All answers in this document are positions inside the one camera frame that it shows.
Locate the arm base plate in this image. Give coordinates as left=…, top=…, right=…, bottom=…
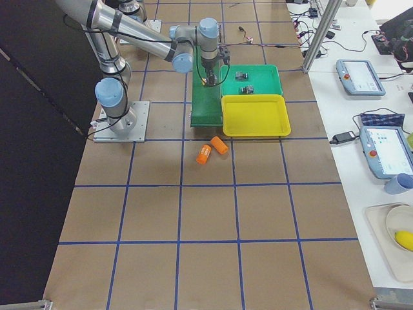
left=146, top=19, right=162, bottom=32
left=92, top=101, right=150, bottom=143

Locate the aluminium frame post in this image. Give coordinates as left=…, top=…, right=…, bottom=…
left=303, top=0, right=342, bottom=73

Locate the blue plaid cloth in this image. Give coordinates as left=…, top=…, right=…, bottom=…
left=360, top=113, right=405, bottom=127

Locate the orange cylinder labelled 4680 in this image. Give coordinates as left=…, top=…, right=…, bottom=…
left=196, top=144, right=212, bottom=165

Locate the red black wire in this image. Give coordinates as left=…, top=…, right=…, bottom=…
left=224, top=27, right=304, bottom=49

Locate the plain orange cylinder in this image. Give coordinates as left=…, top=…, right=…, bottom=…
left=210, top=136, right=228, bottom=155

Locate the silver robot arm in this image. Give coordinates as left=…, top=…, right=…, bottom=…
left=57, top=1, right=230, bottom=143
left=118, top=0, right=147, bottom=23

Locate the beige serving tray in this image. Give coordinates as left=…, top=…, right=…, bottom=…
left=365, top=203, right=412, bottom=283

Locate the yellow tray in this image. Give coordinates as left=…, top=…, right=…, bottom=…
left=221, top=94, right=291, bottom=137

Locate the black power adapter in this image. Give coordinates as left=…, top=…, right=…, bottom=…
left=330, top=131, right=357, bottom=145

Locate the green push button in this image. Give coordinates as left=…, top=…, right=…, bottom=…
left=239, top=85, right=254, bottom=94
left=235, top=72, right=248, bottom=81

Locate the green conveyor belt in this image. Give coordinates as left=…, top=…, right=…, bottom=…
left=188, top=25, right=226, bottom=129

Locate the beige bowl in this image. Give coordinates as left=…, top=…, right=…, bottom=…
left=385, top=205, right=412, bottom=252

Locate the blue cup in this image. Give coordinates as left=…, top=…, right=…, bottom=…
left=384, top=173, right=412, bottom=194

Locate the teach pendant tablet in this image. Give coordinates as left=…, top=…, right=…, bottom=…
left=359, top=125, right=412, bottom=180
left=336, top=59, right=386, bottom=97

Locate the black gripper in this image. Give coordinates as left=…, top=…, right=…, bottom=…
left=201, top=45, right=230, bottom=87

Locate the green tray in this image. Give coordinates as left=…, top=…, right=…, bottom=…
left=220, top=65, right=283, bottom=96

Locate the yellow banana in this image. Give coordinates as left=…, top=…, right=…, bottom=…
left=394, top=231, right=413, bottom=251

